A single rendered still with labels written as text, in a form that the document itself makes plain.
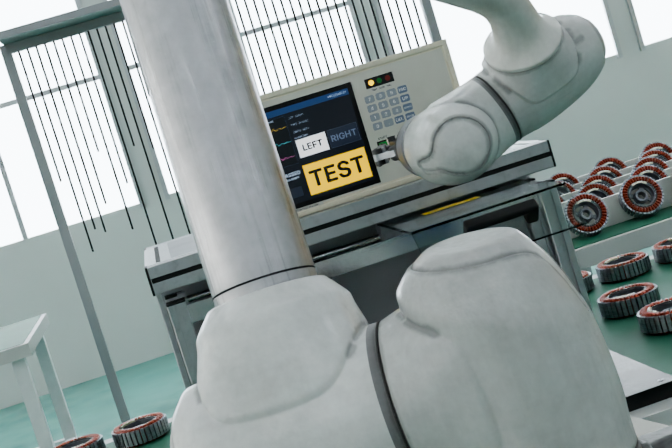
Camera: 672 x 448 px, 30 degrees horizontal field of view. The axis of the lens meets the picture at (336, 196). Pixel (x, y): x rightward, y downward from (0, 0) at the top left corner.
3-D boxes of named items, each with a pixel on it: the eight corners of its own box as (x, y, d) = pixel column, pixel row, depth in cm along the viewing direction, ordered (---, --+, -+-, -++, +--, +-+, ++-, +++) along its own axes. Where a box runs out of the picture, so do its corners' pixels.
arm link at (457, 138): (427, 200, 167) (505, 143, 168) (456, 205, 152) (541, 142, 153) (381, 134, 166) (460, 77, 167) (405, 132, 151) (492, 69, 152)
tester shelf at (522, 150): (556, 166, 204) (548, 139, 203) (153, 296, 194) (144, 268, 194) (483, 164, 247) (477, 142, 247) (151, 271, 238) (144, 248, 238)
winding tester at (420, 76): (482, 159, 205) (446, 38, 203) (226, 241, 199) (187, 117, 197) (428, 159, 243) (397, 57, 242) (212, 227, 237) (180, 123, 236)
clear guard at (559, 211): (589, 223, 178) (578, 183, 178) (432, 275, 175) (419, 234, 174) (521, 213, 210) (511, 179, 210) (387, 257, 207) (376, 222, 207)
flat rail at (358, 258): (550, 205, 203) (545, 188, 203) (183, 326, 195) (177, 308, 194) (548, 205, 204) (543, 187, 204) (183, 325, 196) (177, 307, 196)
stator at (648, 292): (606, 308, 237) (601, 289, 237) (665, 295, 233) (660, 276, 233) (597, 324, 227) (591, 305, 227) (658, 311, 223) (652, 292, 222)
